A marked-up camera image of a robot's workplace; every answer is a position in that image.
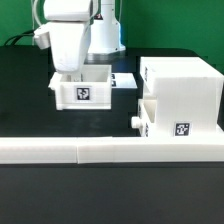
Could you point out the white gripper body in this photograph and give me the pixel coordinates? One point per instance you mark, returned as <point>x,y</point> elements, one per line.
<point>69,45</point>

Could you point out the white drawer with marker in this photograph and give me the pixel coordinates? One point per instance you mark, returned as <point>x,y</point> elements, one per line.
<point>93,92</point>

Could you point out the white drawer cabinet box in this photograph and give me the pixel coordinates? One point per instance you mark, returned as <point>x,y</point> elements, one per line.
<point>187,91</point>

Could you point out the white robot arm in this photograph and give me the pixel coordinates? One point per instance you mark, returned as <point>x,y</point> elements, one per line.
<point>100,14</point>

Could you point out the white marker tag sheet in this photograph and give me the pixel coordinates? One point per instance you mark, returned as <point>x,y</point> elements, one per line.
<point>123,81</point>

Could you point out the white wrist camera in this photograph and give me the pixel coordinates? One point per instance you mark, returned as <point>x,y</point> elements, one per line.
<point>41,37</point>

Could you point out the white L-shaped fence wall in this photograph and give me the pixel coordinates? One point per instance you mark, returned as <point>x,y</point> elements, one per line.
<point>95,150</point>

